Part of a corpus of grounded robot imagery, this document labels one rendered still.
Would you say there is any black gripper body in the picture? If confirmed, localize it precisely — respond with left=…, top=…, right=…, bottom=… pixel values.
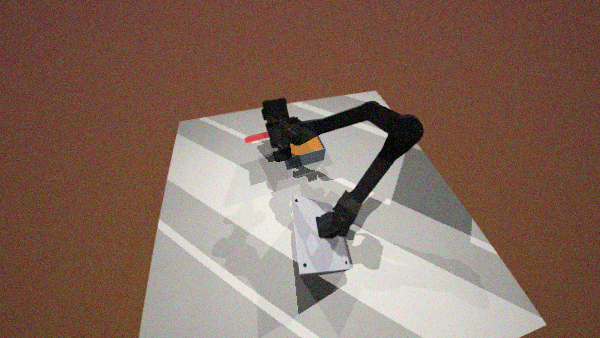
left=261, top=108, right=292, bottom=162

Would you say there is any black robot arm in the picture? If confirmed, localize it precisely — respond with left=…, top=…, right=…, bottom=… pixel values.
left=262, top=98, right=424, bottom=238

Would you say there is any red lid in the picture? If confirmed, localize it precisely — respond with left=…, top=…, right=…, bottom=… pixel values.
left=244, top=131, right=269, bottom=143

